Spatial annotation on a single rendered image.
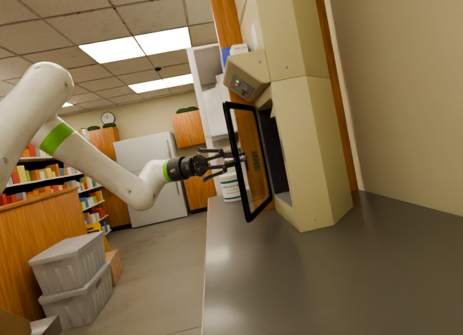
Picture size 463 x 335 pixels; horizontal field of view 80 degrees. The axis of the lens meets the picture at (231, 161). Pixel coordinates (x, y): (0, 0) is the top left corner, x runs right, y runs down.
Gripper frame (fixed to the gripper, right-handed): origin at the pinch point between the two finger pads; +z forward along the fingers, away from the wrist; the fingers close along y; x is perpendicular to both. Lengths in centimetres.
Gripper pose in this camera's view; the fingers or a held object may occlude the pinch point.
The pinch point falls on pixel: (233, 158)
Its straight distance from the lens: 98.3
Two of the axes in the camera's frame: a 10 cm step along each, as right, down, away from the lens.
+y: -2.0, -9.8, -0.5
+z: 9.0, -1.6, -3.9
